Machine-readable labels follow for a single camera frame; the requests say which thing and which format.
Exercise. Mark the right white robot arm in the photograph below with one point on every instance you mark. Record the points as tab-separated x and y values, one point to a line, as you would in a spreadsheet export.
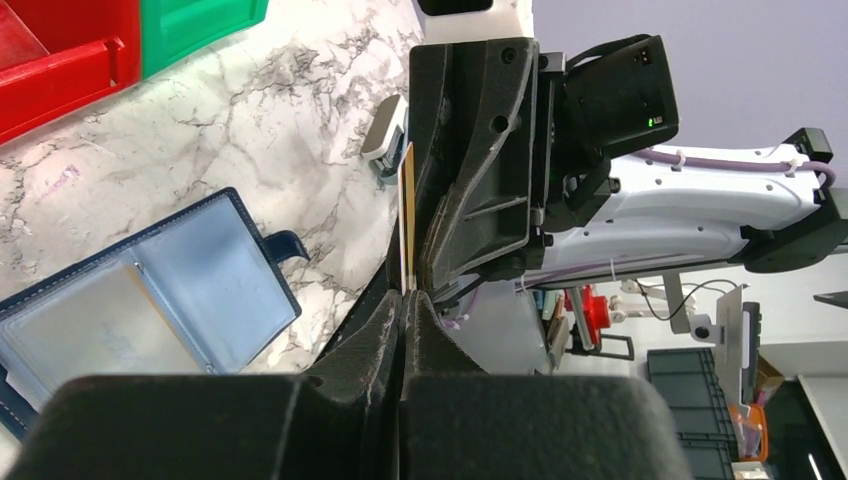
768	209

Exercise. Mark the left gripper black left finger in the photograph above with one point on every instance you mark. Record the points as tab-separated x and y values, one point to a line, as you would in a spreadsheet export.
336	420

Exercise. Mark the black storage crate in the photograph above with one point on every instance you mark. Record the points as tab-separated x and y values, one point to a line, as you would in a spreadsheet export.
687	381

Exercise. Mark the red clamp tool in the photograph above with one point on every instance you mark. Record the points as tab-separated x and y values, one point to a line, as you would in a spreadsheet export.
592	315

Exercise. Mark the gold card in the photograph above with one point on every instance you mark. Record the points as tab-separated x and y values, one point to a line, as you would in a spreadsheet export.
407	219

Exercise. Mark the navy blue card holder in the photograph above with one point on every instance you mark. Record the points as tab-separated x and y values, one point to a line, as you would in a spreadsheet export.
199	292

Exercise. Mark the red plastic bin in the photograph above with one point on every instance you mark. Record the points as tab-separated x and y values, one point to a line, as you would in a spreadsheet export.
58	56

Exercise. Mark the green plastic bin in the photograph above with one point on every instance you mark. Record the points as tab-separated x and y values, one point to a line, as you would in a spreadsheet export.
173	29

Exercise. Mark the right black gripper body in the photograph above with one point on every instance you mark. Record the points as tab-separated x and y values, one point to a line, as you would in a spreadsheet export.
614	99

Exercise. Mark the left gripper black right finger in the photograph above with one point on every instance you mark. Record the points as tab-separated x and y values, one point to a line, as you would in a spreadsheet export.
459	422

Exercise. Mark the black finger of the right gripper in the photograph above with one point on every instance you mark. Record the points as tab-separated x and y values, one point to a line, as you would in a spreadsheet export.
472	127

